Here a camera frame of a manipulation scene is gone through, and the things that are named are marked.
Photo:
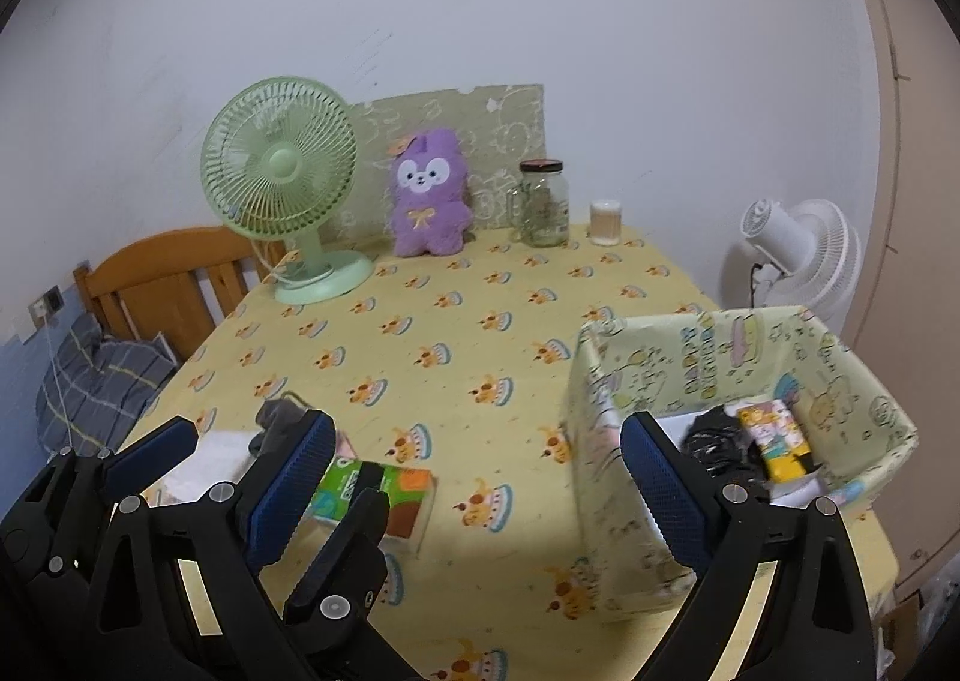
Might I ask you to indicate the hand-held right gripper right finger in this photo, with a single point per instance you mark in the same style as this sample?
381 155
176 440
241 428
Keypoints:
666 493

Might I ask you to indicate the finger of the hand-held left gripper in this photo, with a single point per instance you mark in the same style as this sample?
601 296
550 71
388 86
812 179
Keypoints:
154 452
346 550

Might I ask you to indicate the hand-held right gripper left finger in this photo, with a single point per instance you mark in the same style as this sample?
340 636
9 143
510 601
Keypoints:
294 478

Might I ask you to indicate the patterned storage box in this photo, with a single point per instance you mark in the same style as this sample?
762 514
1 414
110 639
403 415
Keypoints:
622 501

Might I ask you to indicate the pink tissue pack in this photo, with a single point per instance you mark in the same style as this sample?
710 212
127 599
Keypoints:
345 446

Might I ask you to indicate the dark grey cloth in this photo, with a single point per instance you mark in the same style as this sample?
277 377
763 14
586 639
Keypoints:
277 417

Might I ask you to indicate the green orange tissue pack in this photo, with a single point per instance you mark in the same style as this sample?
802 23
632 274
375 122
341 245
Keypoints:
394 501

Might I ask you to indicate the grey plaid pillow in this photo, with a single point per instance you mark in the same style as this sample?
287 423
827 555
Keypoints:
97 385

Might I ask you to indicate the yellow patterned tissue pack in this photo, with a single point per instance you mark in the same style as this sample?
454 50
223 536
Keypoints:
774 441

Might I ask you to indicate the wooden bed headboard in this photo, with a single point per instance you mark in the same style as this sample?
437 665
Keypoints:
161 283

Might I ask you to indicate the yellow printed tablecloth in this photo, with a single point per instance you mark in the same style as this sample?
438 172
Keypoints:
465 321

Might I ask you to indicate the cardboard box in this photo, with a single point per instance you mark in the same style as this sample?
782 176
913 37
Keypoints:
900 625

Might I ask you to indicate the cotton swab container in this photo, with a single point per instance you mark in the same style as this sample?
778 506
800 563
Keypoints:
606 223

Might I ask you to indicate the white standing fan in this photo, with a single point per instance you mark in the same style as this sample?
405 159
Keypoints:
814 253

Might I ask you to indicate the green desk fan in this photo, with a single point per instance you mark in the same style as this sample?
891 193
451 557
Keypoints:
277 190

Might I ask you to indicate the purple plush toy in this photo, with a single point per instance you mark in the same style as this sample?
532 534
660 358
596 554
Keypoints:
427 201

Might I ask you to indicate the glass jar with black lid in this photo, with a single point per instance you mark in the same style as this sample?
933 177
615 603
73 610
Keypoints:
544 208

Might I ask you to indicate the green patterned board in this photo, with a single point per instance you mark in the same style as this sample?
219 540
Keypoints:
510 122

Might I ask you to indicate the white wall socket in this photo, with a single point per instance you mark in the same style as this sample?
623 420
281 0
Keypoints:
37 310

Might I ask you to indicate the black wall socket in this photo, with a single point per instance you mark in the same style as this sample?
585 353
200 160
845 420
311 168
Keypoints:
53 295

